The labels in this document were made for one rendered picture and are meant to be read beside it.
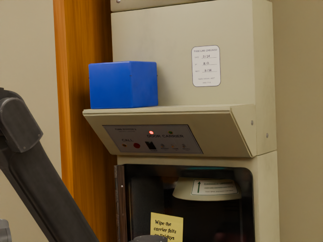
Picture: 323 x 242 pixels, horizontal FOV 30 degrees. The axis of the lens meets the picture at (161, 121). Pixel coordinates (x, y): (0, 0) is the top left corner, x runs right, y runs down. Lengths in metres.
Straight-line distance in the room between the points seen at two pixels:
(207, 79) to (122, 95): 0.17
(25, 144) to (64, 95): 0.49
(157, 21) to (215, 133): 0.28
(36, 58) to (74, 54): 0.74
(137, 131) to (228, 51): 0.23
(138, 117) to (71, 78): 0.20
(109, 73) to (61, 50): 0.14
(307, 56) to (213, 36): 0.44
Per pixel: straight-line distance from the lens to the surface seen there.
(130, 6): 1.28
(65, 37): 1.26
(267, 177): 1.20
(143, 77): 1.18
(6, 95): 0.78
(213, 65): 1.17
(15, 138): 0.77
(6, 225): 1.17
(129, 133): 1.19
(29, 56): 2.02
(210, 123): 1.08
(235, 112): 1.05
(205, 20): 1.19
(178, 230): 1.24
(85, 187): 1.30
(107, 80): 1.17
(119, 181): 1.29
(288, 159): 1.59
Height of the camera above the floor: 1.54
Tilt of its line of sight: 3 degrees down
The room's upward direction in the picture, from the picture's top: 2 degrees counter-clockwise
